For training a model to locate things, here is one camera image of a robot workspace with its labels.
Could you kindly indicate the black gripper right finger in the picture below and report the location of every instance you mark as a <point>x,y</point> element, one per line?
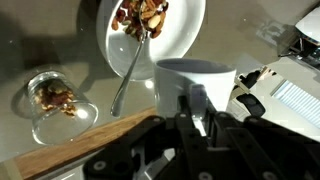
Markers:
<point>283,150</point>

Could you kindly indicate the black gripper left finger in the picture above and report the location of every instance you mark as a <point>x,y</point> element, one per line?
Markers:
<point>113,156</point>

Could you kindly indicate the white ceramic mug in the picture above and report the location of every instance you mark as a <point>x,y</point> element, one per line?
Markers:
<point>200,80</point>

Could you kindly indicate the white ceramic bowl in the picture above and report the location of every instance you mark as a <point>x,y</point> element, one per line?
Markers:
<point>180,30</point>

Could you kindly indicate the clear glass tumbler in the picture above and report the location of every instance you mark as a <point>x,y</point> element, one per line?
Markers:
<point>63,126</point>

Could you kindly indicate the metal spoon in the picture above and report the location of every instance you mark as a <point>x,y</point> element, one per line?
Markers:
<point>128,80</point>

